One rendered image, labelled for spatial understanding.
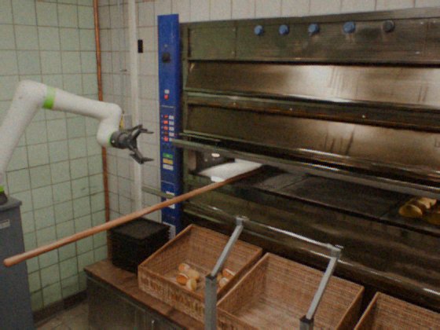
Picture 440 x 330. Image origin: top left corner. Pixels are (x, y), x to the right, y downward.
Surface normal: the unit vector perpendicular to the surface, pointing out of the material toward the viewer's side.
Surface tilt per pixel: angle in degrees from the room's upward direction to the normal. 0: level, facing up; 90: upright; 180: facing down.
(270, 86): 70
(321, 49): 90
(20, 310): 90
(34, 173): 90
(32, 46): 90
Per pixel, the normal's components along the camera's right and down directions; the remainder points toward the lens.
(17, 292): 0.79, 0.17
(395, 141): -0.62, -0.14
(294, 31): -0.67, 0.19
